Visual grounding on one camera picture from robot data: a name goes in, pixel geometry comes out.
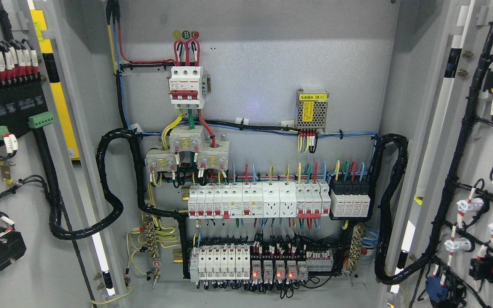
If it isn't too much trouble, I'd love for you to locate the grey cabinet door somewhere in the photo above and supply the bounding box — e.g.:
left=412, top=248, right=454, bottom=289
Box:
left=0, top=0, right=127, bottom=308
left=376, top=0, right=493, bottom=308

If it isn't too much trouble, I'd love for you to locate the grey current transformer cluster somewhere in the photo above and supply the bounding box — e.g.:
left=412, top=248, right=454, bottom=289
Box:
left=145, top=124, right=229, bottom=177

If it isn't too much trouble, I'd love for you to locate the white socket breaker row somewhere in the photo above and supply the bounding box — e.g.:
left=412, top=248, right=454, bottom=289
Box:
left=187, top=181, right=331, bottom=219

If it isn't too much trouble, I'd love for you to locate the metal mesh power supply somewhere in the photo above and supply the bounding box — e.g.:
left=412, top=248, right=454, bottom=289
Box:
left=295, top=87, right=329, bottom=131

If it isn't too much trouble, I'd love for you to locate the red main circuit breaker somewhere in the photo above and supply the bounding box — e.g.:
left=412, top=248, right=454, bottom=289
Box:
left=169, top=66, right=208, bottom=109

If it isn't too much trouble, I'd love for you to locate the black surge protector block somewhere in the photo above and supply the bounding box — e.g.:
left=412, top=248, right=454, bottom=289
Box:
left=330, top=179, right=372, bottom=222

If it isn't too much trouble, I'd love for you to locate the lower relay terminal row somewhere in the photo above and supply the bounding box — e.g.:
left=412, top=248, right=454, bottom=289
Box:
left=250, top=233, right=342, bottom=284

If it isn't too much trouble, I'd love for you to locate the white lower breaker row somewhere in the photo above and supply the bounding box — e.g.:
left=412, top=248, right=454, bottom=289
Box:
left=189, top=244, right=252, bottom=283

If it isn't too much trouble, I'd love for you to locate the black digital power meter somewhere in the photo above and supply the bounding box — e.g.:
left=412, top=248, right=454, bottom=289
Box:
left=0, top=80, right=48, bottom=138

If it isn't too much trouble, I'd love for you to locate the black right cable conduit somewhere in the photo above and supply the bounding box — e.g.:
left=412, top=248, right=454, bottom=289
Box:
left=373, top=133, right=410, bottom=286

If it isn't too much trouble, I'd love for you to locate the black cable conduit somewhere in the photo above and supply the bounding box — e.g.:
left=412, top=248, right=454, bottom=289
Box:
left=373, top=133, right=410, bottom=286
left=49, top=127, right=188, bottom=240

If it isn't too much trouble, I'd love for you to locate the black left cable conduit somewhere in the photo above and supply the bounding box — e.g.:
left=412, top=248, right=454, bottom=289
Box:
left=49, top=127, right=188, bottom=240

